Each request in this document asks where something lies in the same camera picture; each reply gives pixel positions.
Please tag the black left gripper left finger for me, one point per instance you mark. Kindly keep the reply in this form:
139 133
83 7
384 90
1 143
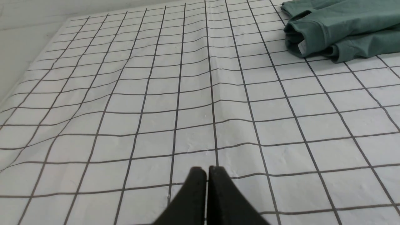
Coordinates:
188 206

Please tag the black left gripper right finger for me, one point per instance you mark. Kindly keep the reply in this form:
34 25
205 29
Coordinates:
225 203

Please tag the green long-sleeved shirt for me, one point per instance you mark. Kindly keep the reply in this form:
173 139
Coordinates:
342 30

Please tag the white grid tablecloth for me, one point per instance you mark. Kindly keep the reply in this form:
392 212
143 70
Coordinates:
108 120

